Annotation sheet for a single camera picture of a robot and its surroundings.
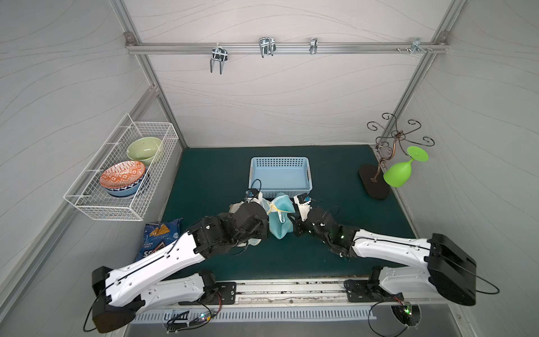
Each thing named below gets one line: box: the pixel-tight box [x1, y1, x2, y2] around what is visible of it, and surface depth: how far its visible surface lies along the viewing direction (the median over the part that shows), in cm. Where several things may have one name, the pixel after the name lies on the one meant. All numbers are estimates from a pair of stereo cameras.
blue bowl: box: [104, 174, 147, 198], surface depth 58 cm
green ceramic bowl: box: [126, 136, 163, 166], surface depth 73 cm
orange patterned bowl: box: [99, 160, 146, 189], surface depth 64 cm
